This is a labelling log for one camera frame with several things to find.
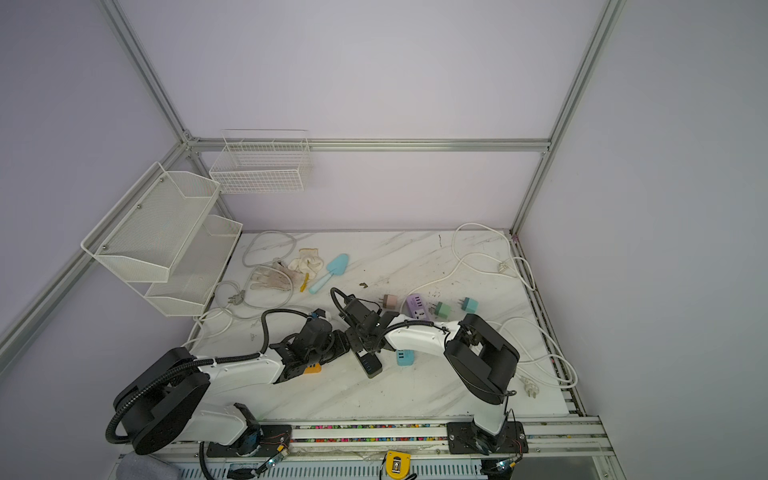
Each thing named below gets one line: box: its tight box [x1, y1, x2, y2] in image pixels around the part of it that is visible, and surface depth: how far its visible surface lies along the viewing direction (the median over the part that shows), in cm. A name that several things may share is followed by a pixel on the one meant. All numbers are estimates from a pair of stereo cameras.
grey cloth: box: [116, 451, 182, 480], surface depth 69 cm
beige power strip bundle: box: [250, 248, 325, 291], surface depth 109 cm
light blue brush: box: [309, 253, 349, 295], surface depth 111 cm
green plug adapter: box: [434, 302, 452, 319], surface depth 99 cm
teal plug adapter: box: [457, 297, 479, 313], surface depth 100 cm
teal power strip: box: [396, 349, 416, 367], surface depth 88 cm
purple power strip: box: [406, 293, 426, 319], surface depth 99 cm
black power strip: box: [356, 350, 383, 379], surface depth 86 cm
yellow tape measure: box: [386, 450, 411, 480], surface depth 71 cm
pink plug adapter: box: [378, 294, 398, 310], surface depth 100 cm
